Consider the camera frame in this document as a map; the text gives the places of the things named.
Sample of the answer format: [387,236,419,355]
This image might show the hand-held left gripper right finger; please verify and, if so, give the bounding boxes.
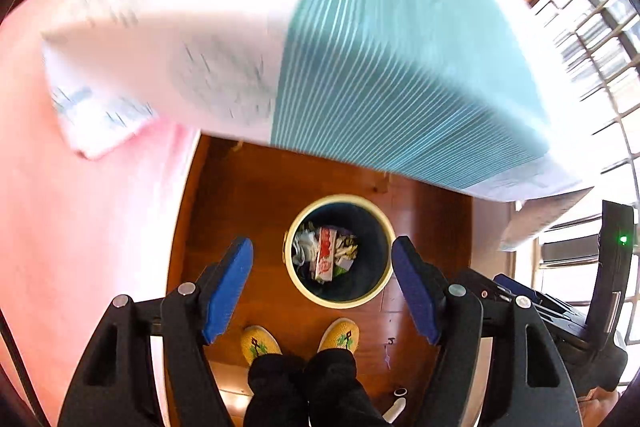
[391,236,581,427]

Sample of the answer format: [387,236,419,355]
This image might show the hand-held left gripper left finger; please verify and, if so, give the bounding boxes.
[57,237,254,427]

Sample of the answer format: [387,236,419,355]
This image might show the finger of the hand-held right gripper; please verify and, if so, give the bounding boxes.
[460,269,592,349]

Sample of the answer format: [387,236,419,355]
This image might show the round trash bin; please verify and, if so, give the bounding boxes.
[284,194,396,309]

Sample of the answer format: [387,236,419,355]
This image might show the yellow paper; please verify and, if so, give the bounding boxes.
[337,234,360,262]

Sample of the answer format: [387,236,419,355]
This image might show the yellow knit slipper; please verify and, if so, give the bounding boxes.
[241,326,282,365]
[318,318,358,353]

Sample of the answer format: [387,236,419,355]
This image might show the white plastic bag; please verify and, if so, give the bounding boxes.
[292,227,319,269]

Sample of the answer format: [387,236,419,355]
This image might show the red and white wrapper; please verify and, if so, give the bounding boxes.
[312,227,347,283]

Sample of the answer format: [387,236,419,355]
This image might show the white tube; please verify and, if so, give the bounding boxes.
[385,387,408,423]

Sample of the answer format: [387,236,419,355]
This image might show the black pants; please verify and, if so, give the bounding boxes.
[243,348,391,427]

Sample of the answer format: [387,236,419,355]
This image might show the pink cloth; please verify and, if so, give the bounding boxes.
[0,0,201,427]

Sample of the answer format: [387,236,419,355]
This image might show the metal window railing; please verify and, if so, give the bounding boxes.
[515,0,640,268]

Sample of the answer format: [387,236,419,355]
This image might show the teal striped tablecloth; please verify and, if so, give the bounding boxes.
[40,0,596,253]

